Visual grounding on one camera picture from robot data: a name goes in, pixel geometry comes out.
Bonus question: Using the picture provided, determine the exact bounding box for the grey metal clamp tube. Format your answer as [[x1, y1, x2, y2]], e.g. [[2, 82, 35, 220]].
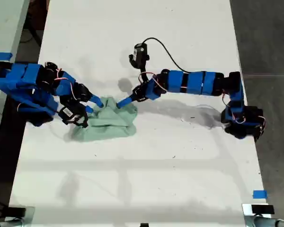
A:
[[0, 218, 22, 227], [245, 216, 284, 227]]

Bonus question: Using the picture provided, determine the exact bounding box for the small black box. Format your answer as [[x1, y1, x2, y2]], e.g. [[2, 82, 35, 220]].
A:
[[251, 204, 275, 215], [7, 207, 27, 218]]

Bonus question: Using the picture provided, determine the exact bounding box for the pale green T-shirt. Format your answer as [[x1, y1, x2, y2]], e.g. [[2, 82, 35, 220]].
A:
[[68, 95, 139, 143]]

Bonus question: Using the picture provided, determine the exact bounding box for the short blue tape strip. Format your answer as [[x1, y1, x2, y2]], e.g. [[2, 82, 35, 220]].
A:
[[252, 190, 267, 199]]

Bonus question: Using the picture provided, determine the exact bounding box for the black camera box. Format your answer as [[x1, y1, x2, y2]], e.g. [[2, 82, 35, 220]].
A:
[[58, 105, 81, 125], [129, 43, 150, 70]]

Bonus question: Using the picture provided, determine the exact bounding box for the white side table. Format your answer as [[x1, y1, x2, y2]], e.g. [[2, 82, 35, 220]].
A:
[[0, 0, 31, 154]]

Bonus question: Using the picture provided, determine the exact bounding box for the black camera cable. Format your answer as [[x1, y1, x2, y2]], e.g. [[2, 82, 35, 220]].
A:
[[142, 37, 192, 73]]

